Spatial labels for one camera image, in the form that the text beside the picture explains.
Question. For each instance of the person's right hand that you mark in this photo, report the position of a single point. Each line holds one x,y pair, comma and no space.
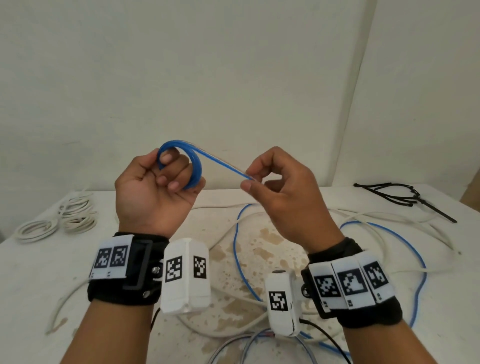
296,202

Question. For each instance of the person's left hand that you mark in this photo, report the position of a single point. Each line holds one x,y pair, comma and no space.
150,202

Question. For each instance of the person's right forearm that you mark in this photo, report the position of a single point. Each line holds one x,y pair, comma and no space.
386,347

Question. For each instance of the person's left forearm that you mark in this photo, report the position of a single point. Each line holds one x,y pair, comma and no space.
108,333

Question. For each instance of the black left wristband with markers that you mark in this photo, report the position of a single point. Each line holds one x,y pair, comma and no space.
112,294

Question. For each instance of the black wristband with markers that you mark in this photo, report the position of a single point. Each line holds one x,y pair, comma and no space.
378,318
112,294

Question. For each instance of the black right wristband with markers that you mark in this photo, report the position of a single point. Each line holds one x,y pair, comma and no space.
378,318

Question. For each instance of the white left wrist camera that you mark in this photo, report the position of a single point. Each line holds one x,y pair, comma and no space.
183,300

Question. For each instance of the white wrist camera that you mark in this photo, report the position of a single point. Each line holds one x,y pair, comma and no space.
281,322
183,300

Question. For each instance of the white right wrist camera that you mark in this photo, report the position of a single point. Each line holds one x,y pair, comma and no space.
281,322

